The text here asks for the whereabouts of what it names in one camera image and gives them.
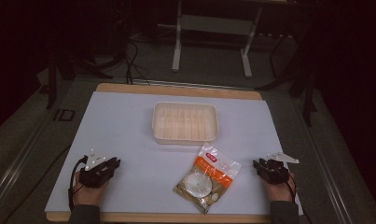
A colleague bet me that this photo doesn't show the black floor cables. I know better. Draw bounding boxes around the black floor cables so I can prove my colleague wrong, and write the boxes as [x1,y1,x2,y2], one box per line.
[123,39,152,87]

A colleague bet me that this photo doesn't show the orange clear snack packet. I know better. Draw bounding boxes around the orange clear snack packet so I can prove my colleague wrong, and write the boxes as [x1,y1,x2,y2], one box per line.
[173,142,243,216]

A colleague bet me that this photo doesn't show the person's left hand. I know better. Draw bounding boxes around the person's left hand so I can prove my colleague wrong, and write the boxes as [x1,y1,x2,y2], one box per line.
[72,170,110,207]

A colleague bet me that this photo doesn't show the black floor bracket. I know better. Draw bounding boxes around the black floor bracket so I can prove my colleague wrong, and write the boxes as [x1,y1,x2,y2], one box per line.
[52,108,77,122]

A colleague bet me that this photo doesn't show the black tripod stand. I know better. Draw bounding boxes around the black tripod stand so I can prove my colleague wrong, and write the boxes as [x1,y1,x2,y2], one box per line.
[45,46,115,110]
[255,29,319,128]

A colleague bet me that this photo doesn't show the person's right hand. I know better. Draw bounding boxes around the person's right hand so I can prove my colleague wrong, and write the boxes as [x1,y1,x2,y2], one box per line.
[261,172,298,203]

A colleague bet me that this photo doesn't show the white metal stand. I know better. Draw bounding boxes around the white metal stand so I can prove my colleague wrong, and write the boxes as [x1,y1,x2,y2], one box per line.
[171,0,265,79]

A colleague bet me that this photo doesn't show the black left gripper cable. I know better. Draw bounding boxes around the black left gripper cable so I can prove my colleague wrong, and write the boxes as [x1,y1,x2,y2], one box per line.
[67,156,89,213]

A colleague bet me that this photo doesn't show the white plastic basket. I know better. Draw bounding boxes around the white plastic basket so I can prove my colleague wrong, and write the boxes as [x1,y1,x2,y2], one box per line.
[151,101,219,147]

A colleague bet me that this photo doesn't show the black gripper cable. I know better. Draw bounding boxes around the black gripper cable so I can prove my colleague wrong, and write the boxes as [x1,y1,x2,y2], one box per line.
[67,156,89,213]
[285,173,314,224]

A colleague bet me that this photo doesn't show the metal floor rail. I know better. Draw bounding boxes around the metal floor rail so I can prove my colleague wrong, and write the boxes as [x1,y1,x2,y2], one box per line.
[0,116,54,216]
[301,122,356,224]

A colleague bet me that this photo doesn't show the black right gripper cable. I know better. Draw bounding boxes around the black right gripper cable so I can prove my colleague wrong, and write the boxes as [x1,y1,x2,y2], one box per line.
[285,173,314,224]

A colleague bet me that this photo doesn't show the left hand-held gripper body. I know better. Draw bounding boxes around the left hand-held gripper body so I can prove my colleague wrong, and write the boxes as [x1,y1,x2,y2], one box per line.
[79,149,115,189]

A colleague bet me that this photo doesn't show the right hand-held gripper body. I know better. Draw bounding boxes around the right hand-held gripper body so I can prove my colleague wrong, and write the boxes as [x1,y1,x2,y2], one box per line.
[260,151,300,185]

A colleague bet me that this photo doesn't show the white table mat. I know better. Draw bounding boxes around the white table mat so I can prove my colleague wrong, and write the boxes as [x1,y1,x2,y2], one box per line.
[44,91,304,217]

